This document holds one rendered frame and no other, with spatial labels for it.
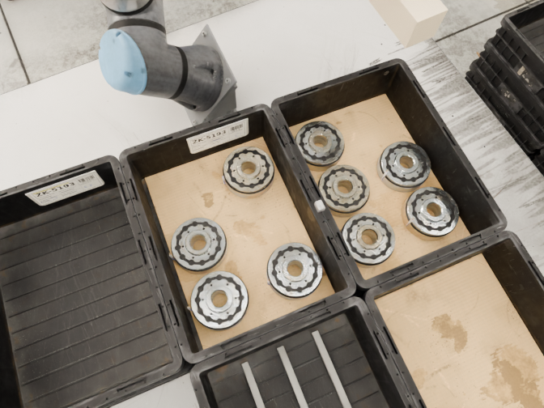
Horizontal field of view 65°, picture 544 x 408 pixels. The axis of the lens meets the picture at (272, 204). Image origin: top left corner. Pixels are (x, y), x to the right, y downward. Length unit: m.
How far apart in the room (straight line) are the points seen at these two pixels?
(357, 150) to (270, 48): 0.44
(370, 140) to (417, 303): 0.35
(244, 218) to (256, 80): 0.45
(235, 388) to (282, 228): 0.30
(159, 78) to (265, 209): 0.34
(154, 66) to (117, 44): 0.08
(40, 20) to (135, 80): 1.62
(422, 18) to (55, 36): 1.91
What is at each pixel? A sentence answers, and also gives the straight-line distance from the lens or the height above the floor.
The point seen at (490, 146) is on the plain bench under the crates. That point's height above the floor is 0.70.
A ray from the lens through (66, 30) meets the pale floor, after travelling 2.41.
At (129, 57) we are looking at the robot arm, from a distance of 0.90.
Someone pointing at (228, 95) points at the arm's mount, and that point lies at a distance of 1.00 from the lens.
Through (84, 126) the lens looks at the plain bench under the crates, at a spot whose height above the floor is 0.70.
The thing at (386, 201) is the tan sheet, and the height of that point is 0.83.
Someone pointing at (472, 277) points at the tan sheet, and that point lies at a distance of 0.91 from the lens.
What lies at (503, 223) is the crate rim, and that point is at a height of 0.93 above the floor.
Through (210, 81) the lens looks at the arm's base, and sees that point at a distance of 0.99.
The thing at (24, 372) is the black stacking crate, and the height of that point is 0.83.
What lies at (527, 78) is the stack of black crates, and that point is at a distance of 1.66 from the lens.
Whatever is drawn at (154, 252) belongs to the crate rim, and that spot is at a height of 0.92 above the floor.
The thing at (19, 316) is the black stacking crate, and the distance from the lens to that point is 0.91.
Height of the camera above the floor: 1.63
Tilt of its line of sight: 69 degrees down
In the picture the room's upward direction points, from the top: 5 degrees clockwise
